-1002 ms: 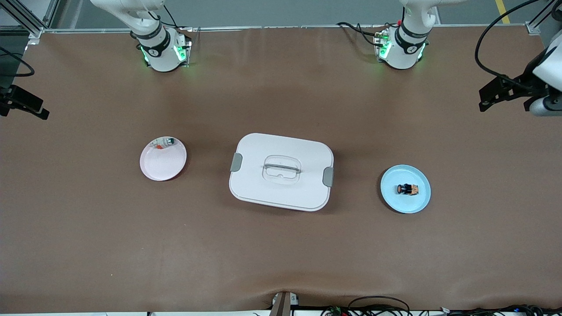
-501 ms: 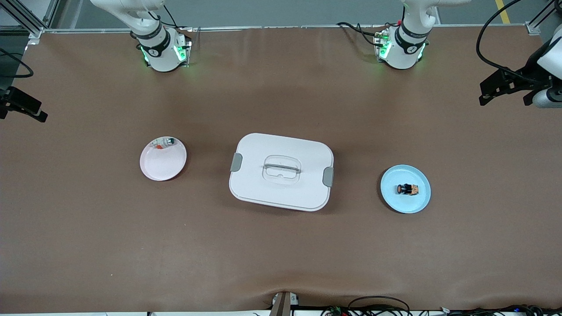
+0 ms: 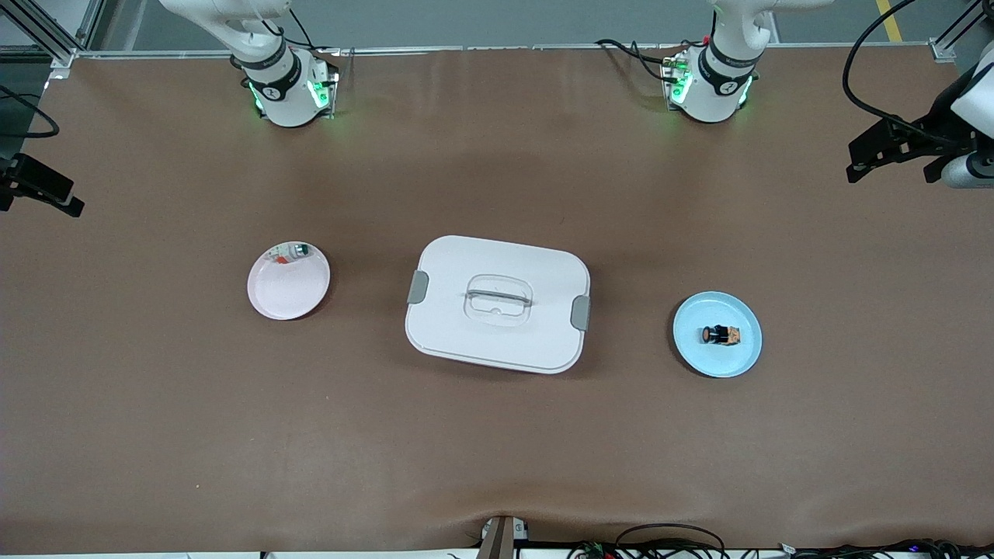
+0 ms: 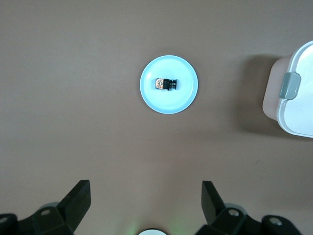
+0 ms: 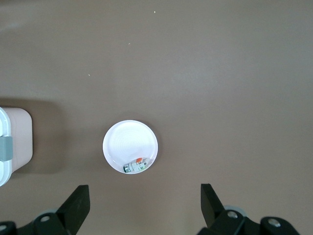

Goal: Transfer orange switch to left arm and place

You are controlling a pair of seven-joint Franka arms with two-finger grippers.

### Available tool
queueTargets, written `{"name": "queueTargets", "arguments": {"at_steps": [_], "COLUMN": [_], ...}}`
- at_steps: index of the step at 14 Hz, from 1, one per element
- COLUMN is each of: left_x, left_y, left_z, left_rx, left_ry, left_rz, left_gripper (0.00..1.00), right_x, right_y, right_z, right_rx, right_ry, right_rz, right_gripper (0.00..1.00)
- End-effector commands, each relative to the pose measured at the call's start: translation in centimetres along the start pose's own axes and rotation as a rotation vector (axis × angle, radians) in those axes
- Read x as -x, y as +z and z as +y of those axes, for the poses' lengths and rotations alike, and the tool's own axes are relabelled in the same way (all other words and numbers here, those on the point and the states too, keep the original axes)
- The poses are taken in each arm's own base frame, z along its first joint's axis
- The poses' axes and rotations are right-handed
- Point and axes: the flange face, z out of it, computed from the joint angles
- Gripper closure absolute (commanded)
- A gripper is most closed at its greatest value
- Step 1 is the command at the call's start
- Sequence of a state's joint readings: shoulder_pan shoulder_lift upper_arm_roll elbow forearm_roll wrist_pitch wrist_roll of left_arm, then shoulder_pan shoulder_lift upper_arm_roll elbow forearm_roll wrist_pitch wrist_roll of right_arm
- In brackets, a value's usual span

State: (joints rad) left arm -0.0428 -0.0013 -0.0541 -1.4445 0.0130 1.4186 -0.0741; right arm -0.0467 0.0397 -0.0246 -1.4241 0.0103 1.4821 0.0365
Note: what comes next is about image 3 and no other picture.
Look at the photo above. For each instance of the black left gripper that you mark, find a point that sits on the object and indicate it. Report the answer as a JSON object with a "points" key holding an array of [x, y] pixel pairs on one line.
{"points": [[929, 126]]}

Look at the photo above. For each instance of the orange push button switch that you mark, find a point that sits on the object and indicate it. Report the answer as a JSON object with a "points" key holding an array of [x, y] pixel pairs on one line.
{"points": [[722, 335]]}

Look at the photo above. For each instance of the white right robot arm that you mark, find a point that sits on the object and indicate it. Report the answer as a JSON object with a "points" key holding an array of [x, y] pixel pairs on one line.
{"points": [[283, 97]]}

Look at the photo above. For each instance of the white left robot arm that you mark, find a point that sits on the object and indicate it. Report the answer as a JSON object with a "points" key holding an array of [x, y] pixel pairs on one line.
{"points": [[714, 93]]}

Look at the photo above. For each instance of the grey box latch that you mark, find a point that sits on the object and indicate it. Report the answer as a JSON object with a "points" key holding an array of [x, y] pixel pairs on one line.
{"points": [[418, 287], [581, 313]]}

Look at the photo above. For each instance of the white lidded storage box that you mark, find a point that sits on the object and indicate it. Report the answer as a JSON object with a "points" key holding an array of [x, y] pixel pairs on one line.
{"points": [[497, 341]]}

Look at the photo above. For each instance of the pink round plate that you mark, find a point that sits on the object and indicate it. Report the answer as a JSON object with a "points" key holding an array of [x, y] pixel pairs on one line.
{"points": [[291, 299]]}

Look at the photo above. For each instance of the light blue round plate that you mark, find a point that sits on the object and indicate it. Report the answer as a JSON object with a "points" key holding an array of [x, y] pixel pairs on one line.
{"points": [[717, 363]]}

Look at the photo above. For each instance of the aluminium frame post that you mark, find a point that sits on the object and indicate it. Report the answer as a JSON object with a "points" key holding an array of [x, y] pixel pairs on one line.
{"points": [[43, 31], [951, 39]]}

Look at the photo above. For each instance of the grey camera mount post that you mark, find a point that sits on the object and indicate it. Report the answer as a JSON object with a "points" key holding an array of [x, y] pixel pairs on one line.
{"points": [[498, 539]]}

